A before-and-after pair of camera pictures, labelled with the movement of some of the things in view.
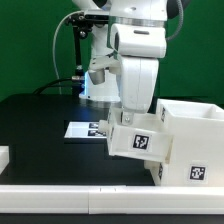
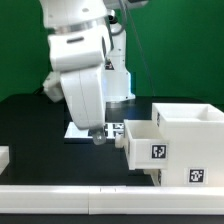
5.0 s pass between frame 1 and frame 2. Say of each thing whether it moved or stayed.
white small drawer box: moved
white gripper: moved
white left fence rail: stayed
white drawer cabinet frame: stayed
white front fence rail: stayed
